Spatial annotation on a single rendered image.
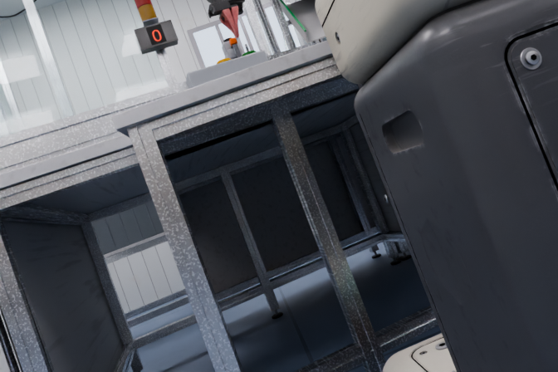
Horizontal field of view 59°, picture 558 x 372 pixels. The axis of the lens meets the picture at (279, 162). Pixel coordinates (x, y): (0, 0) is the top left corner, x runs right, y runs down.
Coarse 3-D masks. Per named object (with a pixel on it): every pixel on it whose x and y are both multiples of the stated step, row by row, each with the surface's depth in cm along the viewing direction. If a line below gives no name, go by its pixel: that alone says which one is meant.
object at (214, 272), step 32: (320, 160) 309; (192, 192) 289; (224, 192) 293; (256, 192) 298; (288, 192) 302; (352, 192) 306; (192, 224) 287; (224, 224) 291; (256, 224) 295; (288, 224) 299; (352, 224) 308; (224, 256) 288; (288, 256) 297; (320, 256) 296; (224, 288) 286
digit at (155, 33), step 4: (148, 28) 154; (152, 28) 155; (156, 28) 155; (160, 28) 155; (148, 32) 154; (152, 32) 155; (156, 32) 155; (160, 32) 155; (152, 36) 154; (156, 36) 155; (160, 36) 155; (164, 36) 155; (152, 40) 154; (156, 40) 155; (160, 40) 155; (164, 40) 155; (152, 44) 154
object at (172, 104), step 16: (304, 48) 98; (320, 48) 99; (272, 64) 98; (288, 64) 98; (304, 64) 99; (224, 80) 97; (240, 80) 97; (256, 80) 97; (176, 96) 96; (192, 96) 96; (208, 96) 96; (128, 112) 95; (144, 112) 95; (160, 112) 95
